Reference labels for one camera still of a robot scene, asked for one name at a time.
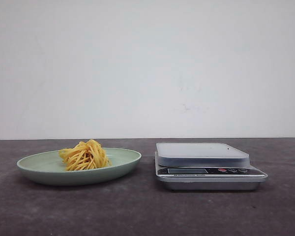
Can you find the yellow vermicelli noodle bundle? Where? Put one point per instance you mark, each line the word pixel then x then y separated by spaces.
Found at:
pixel 85 156

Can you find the silver digital kitchen scale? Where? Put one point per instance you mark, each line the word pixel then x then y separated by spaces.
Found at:
pixel 205 166

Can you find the pale green oval plate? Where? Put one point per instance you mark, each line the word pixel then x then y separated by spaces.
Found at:
pixel 47 168

